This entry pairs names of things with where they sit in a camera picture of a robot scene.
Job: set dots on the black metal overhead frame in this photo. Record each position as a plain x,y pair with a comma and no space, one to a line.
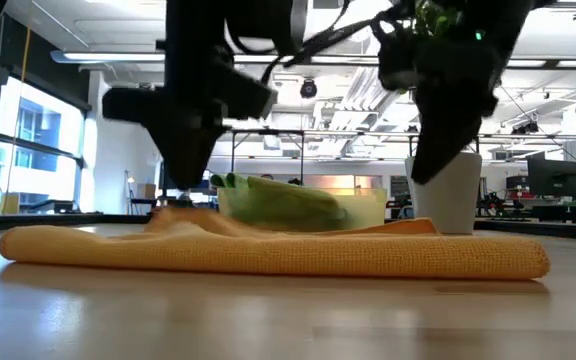
268,132

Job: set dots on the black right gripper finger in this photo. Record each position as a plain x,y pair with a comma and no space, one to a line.
428,140
463,125

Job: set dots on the black computer monitor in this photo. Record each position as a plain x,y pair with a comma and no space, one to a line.
553,180

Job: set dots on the orange microfiber towel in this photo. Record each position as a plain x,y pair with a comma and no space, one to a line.
268,255

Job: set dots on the lime green microfiber towel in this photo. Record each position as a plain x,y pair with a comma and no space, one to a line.
288,205

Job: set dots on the cardboard box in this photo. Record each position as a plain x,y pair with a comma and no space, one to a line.
10,202

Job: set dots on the black table edge rail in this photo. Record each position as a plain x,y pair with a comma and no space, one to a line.
68,221

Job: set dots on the black ceiling camera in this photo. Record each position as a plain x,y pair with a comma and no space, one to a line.
525,128

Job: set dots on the black ceiling spotlight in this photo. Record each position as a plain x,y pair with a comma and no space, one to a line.
308,88

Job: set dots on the translucent yellow plastic bin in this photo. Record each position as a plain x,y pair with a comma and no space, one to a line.
368,207

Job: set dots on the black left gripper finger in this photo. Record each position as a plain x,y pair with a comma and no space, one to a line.
198,142
173,145

